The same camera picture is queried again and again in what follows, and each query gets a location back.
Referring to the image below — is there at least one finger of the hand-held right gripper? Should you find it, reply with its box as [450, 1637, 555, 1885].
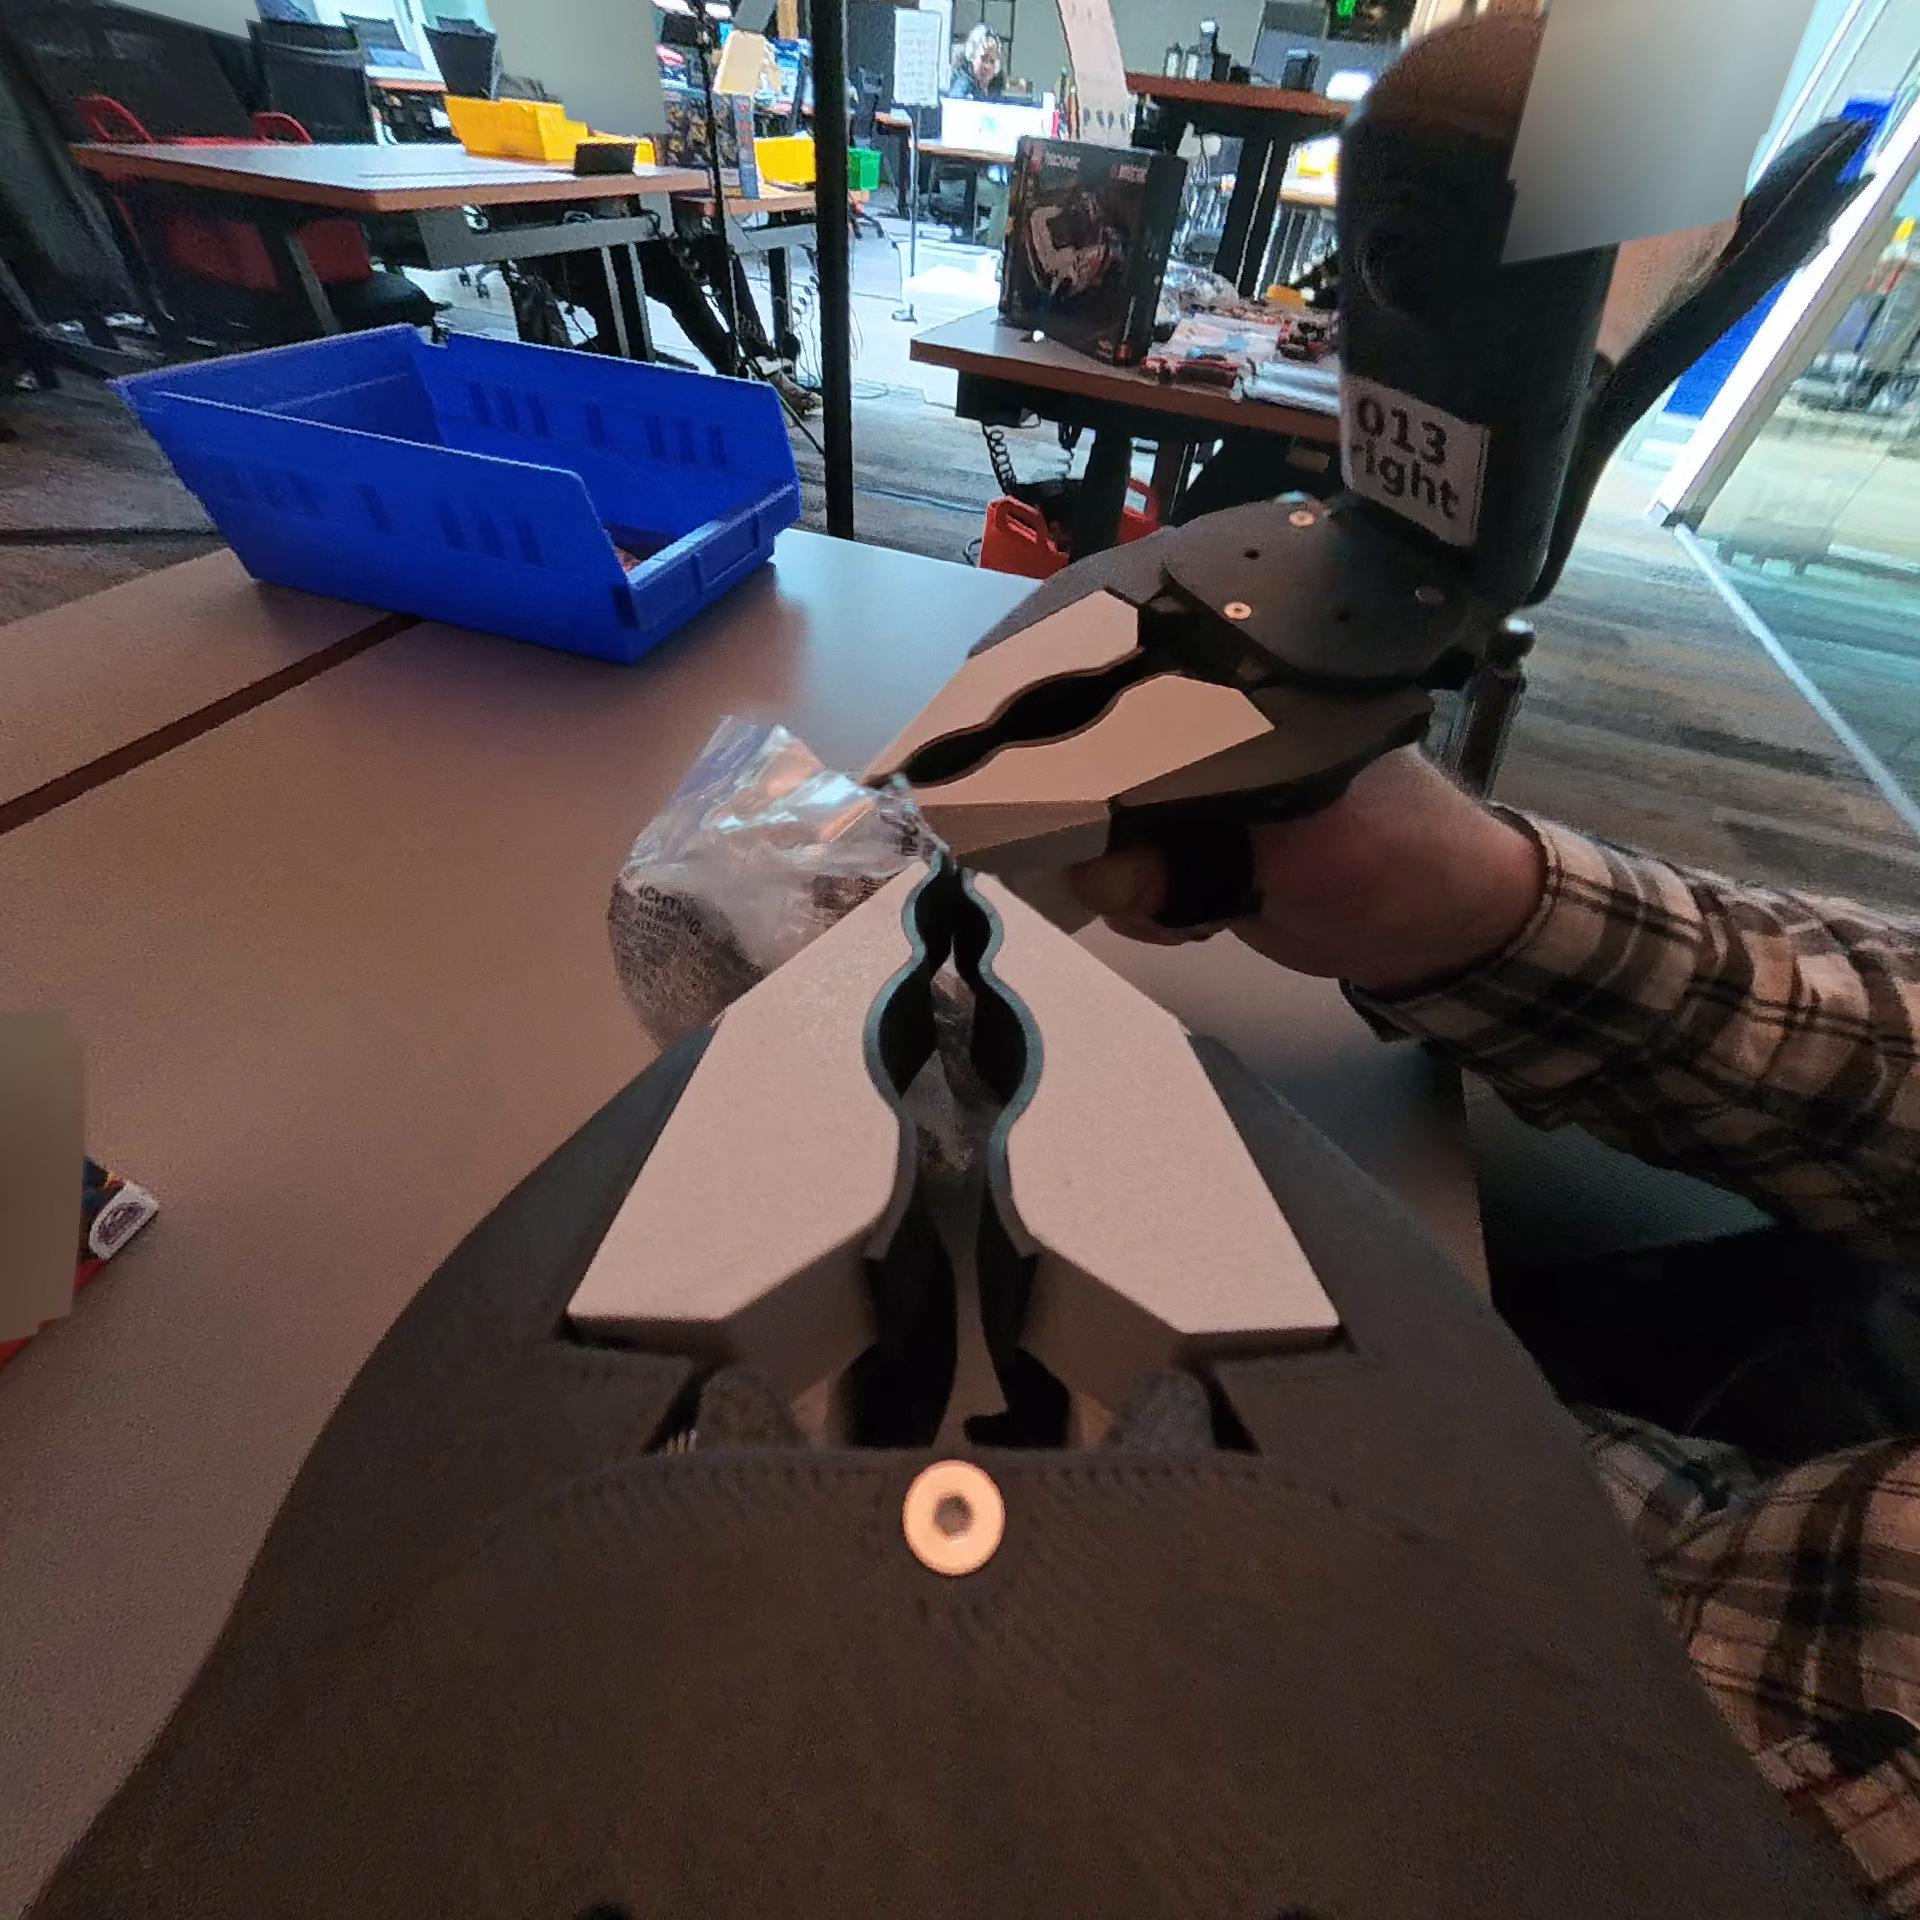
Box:
[866, 589, 1152, 784]
[864, 670, 1281, 909]

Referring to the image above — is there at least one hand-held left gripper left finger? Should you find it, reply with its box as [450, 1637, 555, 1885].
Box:
[568, 855, 962, 1448]

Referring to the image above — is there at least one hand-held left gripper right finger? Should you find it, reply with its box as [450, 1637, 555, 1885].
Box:
[966, 867, 1344, 1448]

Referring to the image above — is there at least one clear plastic bag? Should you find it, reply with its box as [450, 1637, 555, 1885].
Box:
[609, 717, 1023, 1173]

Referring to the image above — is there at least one colourful cardboard puzzle box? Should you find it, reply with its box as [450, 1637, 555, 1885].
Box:
[0, 1155, 162, 1370]

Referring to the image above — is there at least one brown background desk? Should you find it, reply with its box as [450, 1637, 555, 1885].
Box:
[72, 139, 712, 355]
[910, 306, 1354, 564]

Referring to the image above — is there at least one person's right hand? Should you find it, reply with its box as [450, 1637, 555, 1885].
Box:
[1073, 744, 1550, 988]

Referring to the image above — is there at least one red tool box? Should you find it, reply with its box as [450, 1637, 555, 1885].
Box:
[983, 495, 1164, 583]

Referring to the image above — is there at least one black toy set box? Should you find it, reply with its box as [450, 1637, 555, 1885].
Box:
[996, 134, 1191, 368]

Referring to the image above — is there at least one black pole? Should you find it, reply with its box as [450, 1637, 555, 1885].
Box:
[804, 0, 858, 541]

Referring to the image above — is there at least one blue plastic bin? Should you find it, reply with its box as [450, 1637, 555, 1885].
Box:
[112, 323, 804, 664]

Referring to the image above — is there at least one large yellow plastic bin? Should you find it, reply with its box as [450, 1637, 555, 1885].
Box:
[446, 93, 657, 166]

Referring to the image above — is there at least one person's plaid shirt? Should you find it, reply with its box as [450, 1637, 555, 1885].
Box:
[1576, 1400, 1920, 1920]

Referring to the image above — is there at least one red office chair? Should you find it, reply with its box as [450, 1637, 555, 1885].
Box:
[75, 93, 377, 295]

